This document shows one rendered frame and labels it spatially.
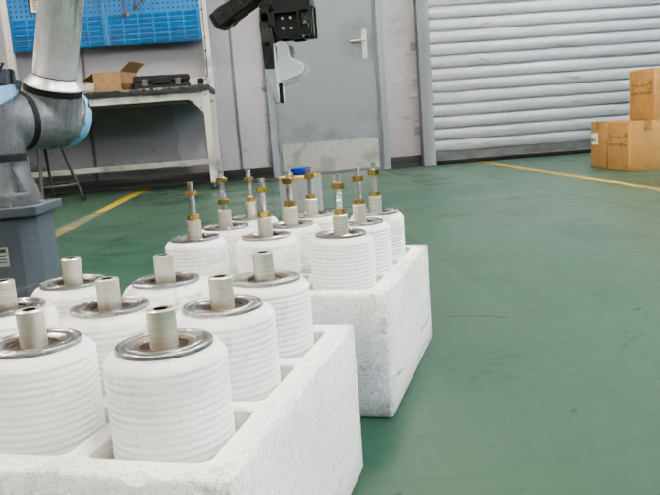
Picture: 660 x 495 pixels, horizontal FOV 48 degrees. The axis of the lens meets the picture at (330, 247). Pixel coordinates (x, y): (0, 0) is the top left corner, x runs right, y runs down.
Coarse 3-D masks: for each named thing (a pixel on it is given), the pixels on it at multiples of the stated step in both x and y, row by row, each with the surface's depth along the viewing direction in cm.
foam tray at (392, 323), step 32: (416, 256) 127; (384, 288) 104; (416, 288) 126; (320, 320) 104; (352, 320) 103; (384, 320) 102; (416, 320) 125; (384, 352) 103; (416, 352) 124; (384, 384) 104; (384, 416) 104
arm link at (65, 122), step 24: (48, 0) 143; (72, 0) 144; (48, 24) 145; (72, 24) 146; (48, 48) 146; (72, 48) 148; (48, 72) 148; (72, 72) 151; (48, 96) 148; (72, 96) 151; (48, 120) 149; (72, 120) 153; (48, 144) 152; (72, 144) 158
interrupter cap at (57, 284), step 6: (84, 276) 89; (90, 276) 89; (96, 276) 89; (102, 276) 88; (42, 282) 87; (48, 282) 87; (54, 282) 87; (60, 282) 87; (84, 282) 87; (90, 282) 85; (42, 288) 84; (48, 288) 83; (54, 288) 83; (60, 288) 83; (66, 288) 83; (72, 288) 83; (78, 288) 83
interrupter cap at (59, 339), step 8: (48, 328) 65; (56, 328) 65; (64, 328) 64; (8, 336) 63; (16, 336) 63; (48, 336) 63; (56, 336) 63; (64, 336) 62; (72, 336) 62; (80, 336) 62; (0, 344) 61; (8, 344) 61; (16, 344) 62; (48, 344) 61; (56, 344) 60; (64, 344) 59; (72, 344) 60; (0, 352) 59; (8, 352) 59; (16, 352) 58; (24, 352) 58; (32, 352) 58; (40, 352) 58; (48, 352) 58; (56, 352) 59
